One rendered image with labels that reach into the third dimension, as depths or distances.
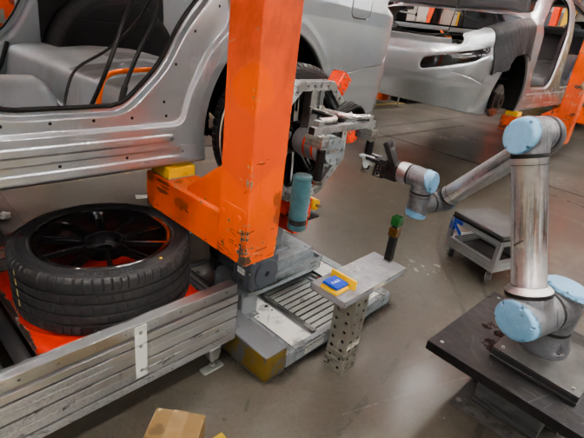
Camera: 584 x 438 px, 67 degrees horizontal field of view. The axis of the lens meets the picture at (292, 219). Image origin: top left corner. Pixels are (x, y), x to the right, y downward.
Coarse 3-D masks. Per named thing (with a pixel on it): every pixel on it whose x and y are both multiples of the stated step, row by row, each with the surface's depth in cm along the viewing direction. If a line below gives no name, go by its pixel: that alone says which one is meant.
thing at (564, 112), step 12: (576, 60) 423; (576, 72) 425; (576, 84) 428; (564, 96) 437; (576, 96) 430; (564, 108) 439; (576, 108) 432; (504, 120) 480; (564, 120) 441; (576, 120) 446
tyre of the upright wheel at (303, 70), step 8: (296, 64) 191; (304, 64) 194; (296, 72) 191; (304, 72) 194; (312, 72) 198; (320, 72) 201; (224, 96) 192; (224, 104) 191; (216, 112) 194; (216, 120) 194; (216, 128) 194; (216, 136) 196; (216, 144) 197; (216, 152) 200; (216, 160) 204
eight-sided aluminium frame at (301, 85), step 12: (300, 84) 183; (312, 84) 188; (324, 84) 194; (336, 96) 203; (336, 108) 213; (348, 120) 216; (324, 168) 223; (324, 180) 220; (288, 192) 203; (312, 192) 216
